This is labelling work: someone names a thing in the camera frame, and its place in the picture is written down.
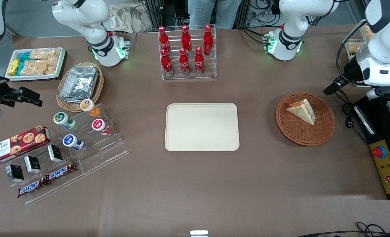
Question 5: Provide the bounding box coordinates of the white rectangular snack tray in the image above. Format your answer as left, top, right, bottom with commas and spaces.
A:
5, 47, 66, 81

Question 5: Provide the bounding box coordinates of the black heating appliance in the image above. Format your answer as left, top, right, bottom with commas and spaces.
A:
353, 92, 390, 200

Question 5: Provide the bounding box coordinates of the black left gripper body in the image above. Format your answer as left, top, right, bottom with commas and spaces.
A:
323, 59, 364, 96

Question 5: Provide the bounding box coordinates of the red Walkers cookie box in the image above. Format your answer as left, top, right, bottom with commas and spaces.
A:
0, 125, 51, 166

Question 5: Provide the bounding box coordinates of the small black box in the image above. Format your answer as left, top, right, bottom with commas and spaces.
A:
6, 164, 24, 182
24, 155, 41, 174
47, 144, 63, 163

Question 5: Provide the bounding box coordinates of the black power cable with plug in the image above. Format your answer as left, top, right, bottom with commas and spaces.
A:
334, 90, 370, 145

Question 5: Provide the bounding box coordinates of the orange lid yogurt cup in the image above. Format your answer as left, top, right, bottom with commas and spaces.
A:
80, 99, 101, 117

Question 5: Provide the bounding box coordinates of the clear acrylic stepped snack stand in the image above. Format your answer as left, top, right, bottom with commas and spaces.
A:
0, 145, 87, 205

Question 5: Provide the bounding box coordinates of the blue lid yogurt cup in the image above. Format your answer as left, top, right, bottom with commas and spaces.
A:
62, 134, 84, 151

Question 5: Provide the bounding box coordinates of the clear acrylic stepped cup stand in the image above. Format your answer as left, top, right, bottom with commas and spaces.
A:
55, 103, 129, 175

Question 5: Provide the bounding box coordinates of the clear acrylic bottle rack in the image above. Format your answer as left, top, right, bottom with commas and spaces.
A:
158, 25, 217, 80

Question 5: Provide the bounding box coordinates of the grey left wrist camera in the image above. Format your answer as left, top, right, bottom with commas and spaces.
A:
366, 86, 385, 99

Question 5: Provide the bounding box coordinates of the black cable on table edge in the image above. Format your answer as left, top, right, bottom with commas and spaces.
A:
297, 222, 390, 237

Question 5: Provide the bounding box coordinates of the oval light wicker basket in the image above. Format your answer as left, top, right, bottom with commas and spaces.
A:
56, 62, 104, 113

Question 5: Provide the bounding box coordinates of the clear bagged cracker pack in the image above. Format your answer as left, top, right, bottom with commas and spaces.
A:
347, 42, 363, 55
360, 25, 376, 42

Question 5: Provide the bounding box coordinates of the clear rice cracker pack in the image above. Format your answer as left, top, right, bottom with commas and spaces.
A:
30, 49, 61, 62
20, 60, 59, 76

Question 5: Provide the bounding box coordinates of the background black cable bundle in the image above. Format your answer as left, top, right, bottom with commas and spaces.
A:
244, 0, 281, 30

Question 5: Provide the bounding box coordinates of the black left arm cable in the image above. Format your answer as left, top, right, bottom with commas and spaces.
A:
335, 19, 367, 84

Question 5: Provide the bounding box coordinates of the person in blue jeans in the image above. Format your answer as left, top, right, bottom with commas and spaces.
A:
187, 0, 242, 30

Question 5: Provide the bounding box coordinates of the green lid yogurt cup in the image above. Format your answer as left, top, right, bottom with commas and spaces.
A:
53, 112, 77, 130

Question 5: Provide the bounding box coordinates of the triangle sandwich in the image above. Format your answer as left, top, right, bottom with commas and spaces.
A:
286, 98, 316, 126

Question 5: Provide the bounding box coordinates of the round brown wicker basket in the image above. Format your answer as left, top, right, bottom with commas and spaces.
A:
276, 92, 336, 146

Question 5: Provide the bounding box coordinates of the beige plastic tray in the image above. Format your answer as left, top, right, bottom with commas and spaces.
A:
165, 103, 240, 152

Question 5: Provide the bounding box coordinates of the red lid yogurt cup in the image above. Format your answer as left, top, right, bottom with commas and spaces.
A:
92, 119, 111, 135

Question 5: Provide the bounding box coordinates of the red Coca-Cola bottle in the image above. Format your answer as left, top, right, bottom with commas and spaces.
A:
158, 26, 171, 55
203, 25, 214, 56
161, 49, 174, 77
179, 48, 191, 76
181, 25, 192, 55
194, 47, 205, 75

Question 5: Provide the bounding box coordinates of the Snickers chocolate bar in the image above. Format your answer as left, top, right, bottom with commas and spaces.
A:
45, 162, 77, 182
17, 178, 49, 198

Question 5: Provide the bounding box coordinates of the stack of foil containers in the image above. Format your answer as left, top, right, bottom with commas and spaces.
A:
60, 66, 99, 102

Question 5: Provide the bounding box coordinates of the white wire shelf rack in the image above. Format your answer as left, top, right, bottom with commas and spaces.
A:
343, 19, 390, 88

